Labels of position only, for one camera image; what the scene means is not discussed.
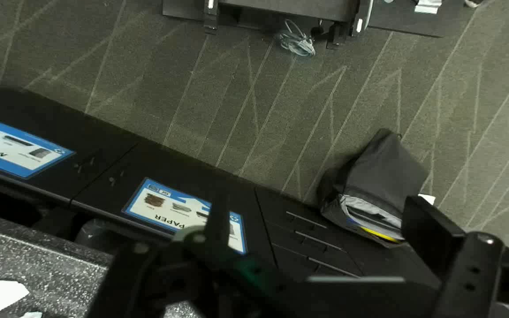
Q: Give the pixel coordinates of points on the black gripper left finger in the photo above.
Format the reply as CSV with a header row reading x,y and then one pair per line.
x,y
145,280

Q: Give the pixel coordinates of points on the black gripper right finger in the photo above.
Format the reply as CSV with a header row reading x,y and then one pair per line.
x,y
467,264

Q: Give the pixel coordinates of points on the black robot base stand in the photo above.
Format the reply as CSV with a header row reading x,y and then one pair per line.
x,y
430,18

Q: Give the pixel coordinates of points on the left mixed paper bin label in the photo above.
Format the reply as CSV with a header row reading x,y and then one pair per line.
x,y
164,207

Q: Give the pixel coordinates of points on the mixed paper bin label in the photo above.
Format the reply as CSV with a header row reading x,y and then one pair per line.
x,y
23,154
164,207

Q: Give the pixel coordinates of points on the right mixed paper bin label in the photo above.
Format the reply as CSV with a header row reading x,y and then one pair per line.
x,y
23,154

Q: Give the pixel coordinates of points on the white paper sheet on floor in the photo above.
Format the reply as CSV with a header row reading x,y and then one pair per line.
x,y
428,199

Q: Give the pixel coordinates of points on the dark grey backpack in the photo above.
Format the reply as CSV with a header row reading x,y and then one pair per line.
x,y
366,195

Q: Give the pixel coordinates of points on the black cabinet drawer unit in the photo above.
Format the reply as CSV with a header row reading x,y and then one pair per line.
x,y
306,245

